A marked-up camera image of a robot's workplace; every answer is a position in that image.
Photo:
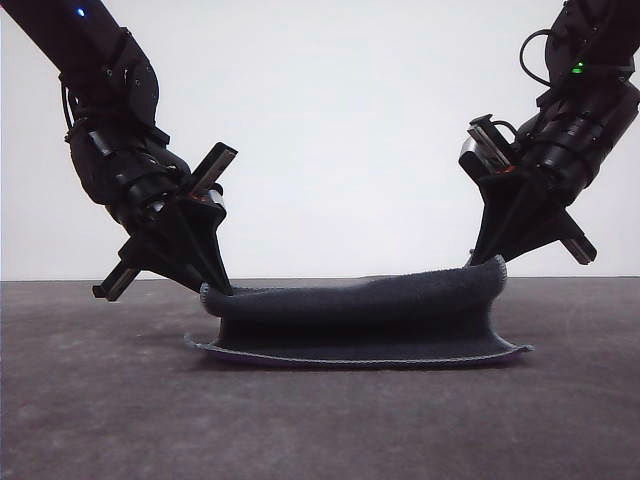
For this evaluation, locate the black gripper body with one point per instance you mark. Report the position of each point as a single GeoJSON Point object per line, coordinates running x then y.
{"type": "Point", "coordinates": [130, 170]}
{"type": "Point", "coordinates": [555, 160]}

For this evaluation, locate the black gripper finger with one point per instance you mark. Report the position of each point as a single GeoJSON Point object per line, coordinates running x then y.
{"type": "Point", "coordinates": [170, 250]}
{"type": "Point", "coordinates": [535, 225]}
{"type": "Point", "coordinates": [495, 215]}
{"type": "Point", "coordinates": [205, 225]}

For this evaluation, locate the purple towel with grey hem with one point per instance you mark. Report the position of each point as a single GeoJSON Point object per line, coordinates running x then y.
{"type": "Point", "coordinates": [350, 310]}

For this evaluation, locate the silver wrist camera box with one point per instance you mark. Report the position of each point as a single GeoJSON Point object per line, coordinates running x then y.
{"type": "Point", "coordinates": [469, 150]}
{"type": "Point", "coordinates": [216, 197]}

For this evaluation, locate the grey table cloth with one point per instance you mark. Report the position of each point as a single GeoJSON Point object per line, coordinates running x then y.
{"type": "Point", "coordinates": [320, 425]}

